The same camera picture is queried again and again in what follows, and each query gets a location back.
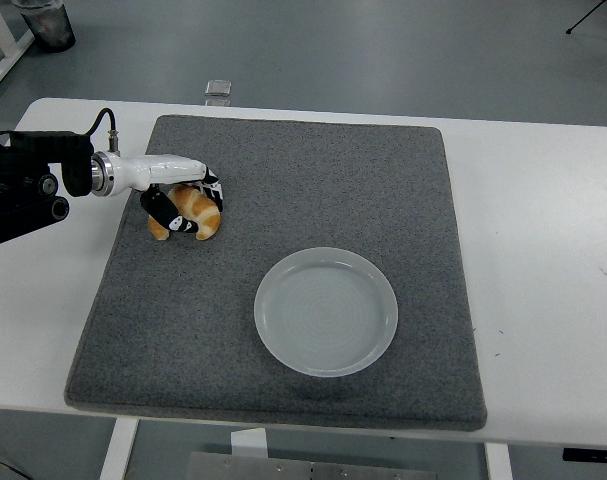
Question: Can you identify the white and black hand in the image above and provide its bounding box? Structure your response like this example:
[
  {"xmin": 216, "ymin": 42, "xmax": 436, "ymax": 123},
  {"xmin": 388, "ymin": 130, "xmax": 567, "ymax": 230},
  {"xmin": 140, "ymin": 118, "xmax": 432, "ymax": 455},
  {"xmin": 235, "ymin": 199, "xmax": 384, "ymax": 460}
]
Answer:
[{"xmin": 110, "ymin": 152, "xmax": 227, "ymax": 236}]

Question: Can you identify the golden croissant bread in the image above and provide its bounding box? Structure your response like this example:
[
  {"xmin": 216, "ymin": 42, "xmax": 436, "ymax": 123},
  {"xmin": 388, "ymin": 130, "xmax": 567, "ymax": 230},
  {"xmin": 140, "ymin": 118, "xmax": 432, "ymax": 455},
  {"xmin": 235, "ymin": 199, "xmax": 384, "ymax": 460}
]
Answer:
[{"xmin": 147, "ymin": 184, "xmax": 222, "ymax": 242}]

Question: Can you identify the pale grey round plate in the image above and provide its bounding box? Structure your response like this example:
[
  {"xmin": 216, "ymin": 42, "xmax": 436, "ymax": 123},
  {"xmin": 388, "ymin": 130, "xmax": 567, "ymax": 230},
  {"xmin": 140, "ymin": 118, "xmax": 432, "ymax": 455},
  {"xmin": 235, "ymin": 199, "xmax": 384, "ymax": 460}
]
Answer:
[{"xmin": 253, "ymin": 246, "xmax": 399, "ymax": 378}]

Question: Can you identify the grey felt mat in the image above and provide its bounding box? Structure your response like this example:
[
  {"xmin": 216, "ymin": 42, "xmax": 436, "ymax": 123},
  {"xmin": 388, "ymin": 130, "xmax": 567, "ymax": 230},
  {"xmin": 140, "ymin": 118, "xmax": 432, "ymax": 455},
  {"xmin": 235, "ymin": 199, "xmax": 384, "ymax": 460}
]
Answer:
[{"xmin": 63, "ymin": 114, "xmax": 488, "ymax": 432}]

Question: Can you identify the black waste bin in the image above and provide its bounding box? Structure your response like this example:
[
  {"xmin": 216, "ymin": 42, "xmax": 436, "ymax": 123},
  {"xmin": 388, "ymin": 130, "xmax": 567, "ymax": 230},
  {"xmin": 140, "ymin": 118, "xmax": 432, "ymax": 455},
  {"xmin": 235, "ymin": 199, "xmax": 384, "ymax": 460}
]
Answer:
[{"xmin": 10, "ymin": 0, "xmax": 77, "ymax": 54}]

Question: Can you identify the white table leg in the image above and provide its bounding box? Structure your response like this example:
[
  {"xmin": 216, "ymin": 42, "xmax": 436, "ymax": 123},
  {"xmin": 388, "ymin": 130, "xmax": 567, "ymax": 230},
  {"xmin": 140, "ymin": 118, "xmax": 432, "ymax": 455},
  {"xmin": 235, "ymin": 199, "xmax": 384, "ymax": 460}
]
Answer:
[
  {"xmin": 98, "ymin": 417, "xmax": 140, "ymax": 480},
  {"xmin": 484, "ymin": 442, "xmax": 514, "ymax": 480}
]

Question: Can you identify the black tripod leg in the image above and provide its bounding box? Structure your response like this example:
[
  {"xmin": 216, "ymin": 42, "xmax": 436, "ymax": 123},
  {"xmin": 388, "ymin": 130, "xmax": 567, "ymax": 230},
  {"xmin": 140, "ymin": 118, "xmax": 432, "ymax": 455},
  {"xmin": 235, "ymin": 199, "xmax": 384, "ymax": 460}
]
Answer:
[{"xmin": 565, "ymin": 0, "xmax": 607, "ymax": 35}]

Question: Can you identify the black table control box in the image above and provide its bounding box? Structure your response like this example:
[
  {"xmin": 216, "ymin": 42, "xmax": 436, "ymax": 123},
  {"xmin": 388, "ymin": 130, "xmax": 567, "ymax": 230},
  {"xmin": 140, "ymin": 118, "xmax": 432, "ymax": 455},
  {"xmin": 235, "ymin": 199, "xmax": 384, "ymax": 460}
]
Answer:
[{"xmin": 562, "ymin": 447, "xmax": 607, "ymax": 464}]

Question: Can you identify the white table frame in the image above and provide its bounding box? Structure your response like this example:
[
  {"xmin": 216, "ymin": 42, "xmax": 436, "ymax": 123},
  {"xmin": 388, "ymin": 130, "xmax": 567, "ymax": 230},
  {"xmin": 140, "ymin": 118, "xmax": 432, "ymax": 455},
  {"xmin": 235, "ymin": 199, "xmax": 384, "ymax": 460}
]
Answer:
[{"xmin": 0, "ymin": 0, "xmax": 37, "ymax": 99}]

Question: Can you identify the white table bracket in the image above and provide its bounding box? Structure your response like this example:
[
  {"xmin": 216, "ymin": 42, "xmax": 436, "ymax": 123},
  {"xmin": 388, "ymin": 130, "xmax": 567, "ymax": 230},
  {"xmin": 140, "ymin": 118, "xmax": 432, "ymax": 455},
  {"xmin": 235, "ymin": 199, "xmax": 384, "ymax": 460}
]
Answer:
[{"xmin": 231, "ymin": 428, "xmax": 268, "ymax": 459}]

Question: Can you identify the black floor cable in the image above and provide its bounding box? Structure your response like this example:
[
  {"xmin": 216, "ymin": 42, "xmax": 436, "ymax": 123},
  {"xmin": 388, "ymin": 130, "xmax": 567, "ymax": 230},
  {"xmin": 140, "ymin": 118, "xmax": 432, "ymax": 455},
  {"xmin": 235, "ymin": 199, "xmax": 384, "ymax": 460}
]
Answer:
[{"xmin": 0, "ymin": 453, "xmax": 29, "ymax": 480}]

